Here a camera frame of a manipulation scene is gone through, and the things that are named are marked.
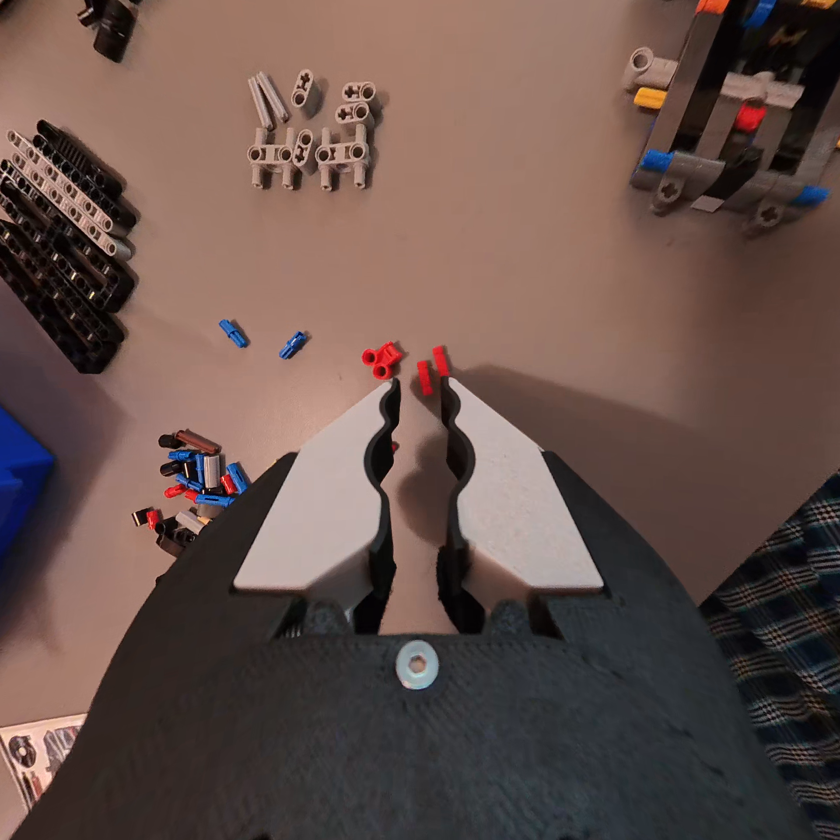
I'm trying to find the blue plaid shirt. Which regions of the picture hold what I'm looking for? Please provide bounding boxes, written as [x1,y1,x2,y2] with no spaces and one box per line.
[699,472,840,840]

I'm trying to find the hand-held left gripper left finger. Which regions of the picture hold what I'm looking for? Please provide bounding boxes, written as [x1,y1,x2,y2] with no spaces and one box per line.
[231,378,403,634]

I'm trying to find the stack of black lego beams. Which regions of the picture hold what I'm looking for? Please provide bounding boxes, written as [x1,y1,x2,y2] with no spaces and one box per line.
[0,118,140,375]

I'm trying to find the black curved lego connector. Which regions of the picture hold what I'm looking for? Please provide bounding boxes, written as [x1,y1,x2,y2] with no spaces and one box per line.
[94,0,139,64]

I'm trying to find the partly built lego vehicle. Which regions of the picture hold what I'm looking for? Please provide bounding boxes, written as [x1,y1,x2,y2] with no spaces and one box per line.
[622,0,840,238]

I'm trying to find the blue storage bin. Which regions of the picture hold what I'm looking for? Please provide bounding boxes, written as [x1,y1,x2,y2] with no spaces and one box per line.
[0,403,56,573]

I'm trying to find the cluster of light grey lego pieces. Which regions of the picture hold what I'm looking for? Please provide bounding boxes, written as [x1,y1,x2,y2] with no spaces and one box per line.
[246,69,383,193]

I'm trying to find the pile of mixed lego pins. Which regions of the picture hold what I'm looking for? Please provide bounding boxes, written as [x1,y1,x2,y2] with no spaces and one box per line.
[131,430,252,559]

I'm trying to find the printed instruction leaflet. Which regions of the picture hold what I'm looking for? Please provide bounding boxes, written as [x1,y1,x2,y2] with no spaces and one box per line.
[0,712,89,816]

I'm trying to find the red double-hole lego connector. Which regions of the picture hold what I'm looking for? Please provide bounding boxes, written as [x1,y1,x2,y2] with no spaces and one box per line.
[361,341,403,381]

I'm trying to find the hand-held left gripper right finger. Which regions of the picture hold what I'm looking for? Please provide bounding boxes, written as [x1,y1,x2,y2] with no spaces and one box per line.
[436,378,605,634]

